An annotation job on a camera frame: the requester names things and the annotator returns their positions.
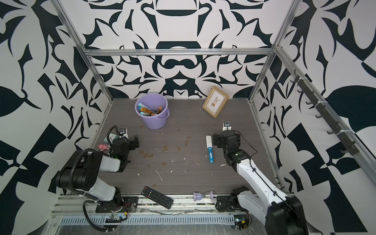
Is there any white blue cleaning brush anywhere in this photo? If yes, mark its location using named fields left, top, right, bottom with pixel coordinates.
left=206, top=135, right=214, bottom=164

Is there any yellow scoop trowel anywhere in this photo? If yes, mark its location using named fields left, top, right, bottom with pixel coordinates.
left=142, top=108, right=154, bottom=115

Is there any light blue pointed trowel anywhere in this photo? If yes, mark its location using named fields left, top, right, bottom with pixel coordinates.
left=138, top=102, right=150, bottom=109

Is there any light blue scoop trowel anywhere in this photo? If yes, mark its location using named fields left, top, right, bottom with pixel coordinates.
left=140, top=111, right=151, bottom=116

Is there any light green small trowel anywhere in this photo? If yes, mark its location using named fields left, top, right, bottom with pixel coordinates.
left=156, top=106, right=163, bottom=114

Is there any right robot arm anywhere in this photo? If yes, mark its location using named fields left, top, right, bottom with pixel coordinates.
left=212, top=130, right=309, bottom=235

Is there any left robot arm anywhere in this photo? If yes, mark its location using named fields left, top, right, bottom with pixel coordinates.
left=55, top=125, right=140, bottom=213

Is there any purple plastic bucket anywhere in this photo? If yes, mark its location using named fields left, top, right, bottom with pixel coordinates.
left=135, top=94, right=170, bottom=130

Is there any small teal alarm clock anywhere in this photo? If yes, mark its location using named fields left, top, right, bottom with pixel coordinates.
left=109, top=133, right=119, bottom=142

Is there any pink toy figure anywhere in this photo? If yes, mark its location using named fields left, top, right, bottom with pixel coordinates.
left=99, top=144, right=111, bottom=151

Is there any purple sand timer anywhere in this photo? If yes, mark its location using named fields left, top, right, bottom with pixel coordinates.
left=193, top=191, right=214, bottom=201

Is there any black remote control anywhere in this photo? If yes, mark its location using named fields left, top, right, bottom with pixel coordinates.
left=141, top=186, right=173, bottom=210

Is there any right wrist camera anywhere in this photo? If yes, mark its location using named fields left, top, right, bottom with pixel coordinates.
left=222, top=121, right=232, bottom=131

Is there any wooden picture frame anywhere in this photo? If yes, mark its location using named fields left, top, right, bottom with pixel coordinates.
left=202, top=86, right=229, bottom=118

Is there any wall hook rail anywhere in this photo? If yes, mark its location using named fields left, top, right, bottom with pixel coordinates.
left=292, top=74, right=360, bottom=155

